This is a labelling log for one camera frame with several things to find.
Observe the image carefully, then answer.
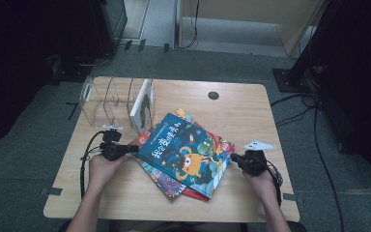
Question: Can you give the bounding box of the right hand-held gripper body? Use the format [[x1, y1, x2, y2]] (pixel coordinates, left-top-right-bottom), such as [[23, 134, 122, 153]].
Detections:
[[241, 140, 276, 177]]

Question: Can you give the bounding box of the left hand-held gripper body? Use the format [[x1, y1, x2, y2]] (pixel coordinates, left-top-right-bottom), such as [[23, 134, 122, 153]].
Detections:
[[100, 125, 126, 162]]

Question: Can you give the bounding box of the white caterpillar picture book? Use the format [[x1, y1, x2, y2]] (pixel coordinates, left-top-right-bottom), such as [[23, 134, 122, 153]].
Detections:
[[128, 78, 157, 135]]

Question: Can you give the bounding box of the clear acrylic book rack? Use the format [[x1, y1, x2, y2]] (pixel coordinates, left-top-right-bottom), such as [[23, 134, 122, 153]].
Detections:
[[78, 75, 157, 130]]

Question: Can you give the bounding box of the light blue animal faces book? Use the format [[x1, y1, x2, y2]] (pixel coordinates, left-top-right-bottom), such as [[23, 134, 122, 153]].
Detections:
[[129, 107, 196, 201]]

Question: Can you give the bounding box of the dark blue monster picture book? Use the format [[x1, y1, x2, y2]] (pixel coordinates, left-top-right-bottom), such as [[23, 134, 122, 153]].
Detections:
[[134, 111, 236, 200]]

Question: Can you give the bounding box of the person's left hand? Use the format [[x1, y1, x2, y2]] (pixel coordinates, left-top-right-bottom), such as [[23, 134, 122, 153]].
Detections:
[[88, 154, 128, 191]]

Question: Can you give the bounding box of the person's right hand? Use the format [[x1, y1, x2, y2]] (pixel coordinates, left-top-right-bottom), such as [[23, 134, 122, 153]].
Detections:
[[242, 170, 278, 199]]

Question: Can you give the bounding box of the grey tape strip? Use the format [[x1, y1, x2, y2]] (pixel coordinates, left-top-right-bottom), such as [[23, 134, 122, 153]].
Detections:
[[40, 187, 64, 197], [282, 191, 305, 206]]

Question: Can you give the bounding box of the dark stand base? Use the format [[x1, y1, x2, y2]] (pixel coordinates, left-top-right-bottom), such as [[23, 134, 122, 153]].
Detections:
[[46, 53, 95, 85]]

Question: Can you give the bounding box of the black metal stand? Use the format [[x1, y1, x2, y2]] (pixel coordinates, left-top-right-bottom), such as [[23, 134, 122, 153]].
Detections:
[[271, 0, 336, 95]]

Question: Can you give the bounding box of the black equipment cabinet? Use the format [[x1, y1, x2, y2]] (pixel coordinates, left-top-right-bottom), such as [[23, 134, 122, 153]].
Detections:
[[88, 0, 128, 56]]

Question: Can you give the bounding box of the beige wooden furniture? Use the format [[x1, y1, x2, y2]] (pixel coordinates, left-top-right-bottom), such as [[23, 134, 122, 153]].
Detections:
[[176, 0, 325, 56]]

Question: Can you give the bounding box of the right hand-held gripper black cable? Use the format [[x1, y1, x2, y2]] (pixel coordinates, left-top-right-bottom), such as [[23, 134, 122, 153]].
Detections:
[[264, 159, 284, 207]]

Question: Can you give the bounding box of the hand-held gripper black cable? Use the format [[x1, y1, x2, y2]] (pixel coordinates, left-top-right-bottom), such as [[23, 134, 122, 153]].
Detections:
[[264, 159, 284, 207], [79, 130, 110, 200]]

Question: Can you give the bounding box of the left hand-held gripper black cable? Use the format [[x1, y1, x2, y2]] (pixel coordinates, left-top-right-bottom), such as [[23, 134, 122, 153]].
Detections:
[[79, 130, 110, 200]]

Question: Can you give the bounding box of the black floor cable bundle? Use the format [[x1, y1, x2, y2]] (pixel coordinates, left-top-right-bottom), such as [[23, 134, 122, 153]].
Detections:
[[270, 92, 320, 128]]

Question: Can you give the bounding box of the long black floor cable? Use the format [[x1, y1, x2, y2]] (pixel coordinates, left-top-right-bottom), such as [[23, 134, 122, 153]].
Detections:
[[312, 102, 346, 232]]

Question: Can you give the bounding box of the black hanging cable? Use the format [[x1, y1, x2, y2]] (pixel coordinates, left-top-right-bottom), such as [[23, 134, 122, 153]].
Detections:
[[177, 0, 201, 50]]

